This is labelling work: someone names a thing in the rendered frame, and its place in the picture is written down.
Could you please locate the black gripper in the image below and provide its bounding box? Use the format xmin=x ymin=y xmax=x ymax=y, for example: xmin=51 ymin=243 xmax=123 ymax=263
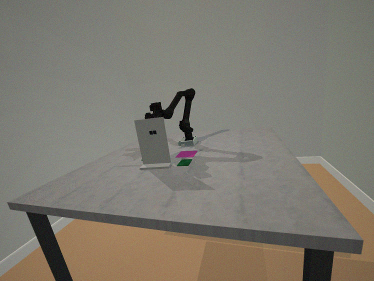
xmin=149 ymin=104 xmax=162 ymax=118

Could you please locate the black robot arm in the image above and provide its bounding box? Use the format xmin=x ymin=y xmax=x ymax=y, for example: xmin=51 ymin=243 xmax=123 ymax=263
xmin=144 ymin=88 xmax=196 ymax=141

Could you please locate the green square patch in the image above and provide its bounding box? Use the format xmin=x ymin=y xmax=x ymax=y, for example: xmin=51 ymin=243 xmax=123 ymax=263
xmin=177 ymin=159 xmax=193 ymax=166

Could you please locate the magenta flat square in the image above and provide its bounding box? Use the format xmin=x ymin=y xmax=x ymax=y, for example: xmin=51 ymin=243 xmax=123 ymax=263
xmin=175 ymin=150 xmax=198 ymax=158

